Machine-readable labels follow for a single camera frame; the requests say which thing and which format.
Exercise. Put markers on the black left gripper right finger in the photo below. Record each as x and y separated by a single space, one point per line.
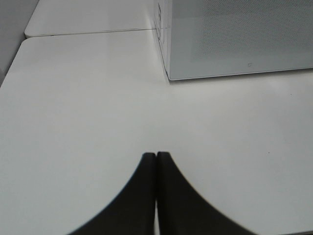
207 195

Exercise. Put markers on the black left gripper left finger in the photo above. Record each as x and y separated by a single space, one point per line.
132 211

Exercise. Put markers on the white microwave door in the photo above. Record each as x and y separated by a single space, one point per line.
228 37

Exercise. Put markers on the white microwave oven body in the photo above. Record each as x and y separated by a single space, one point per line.
163 23

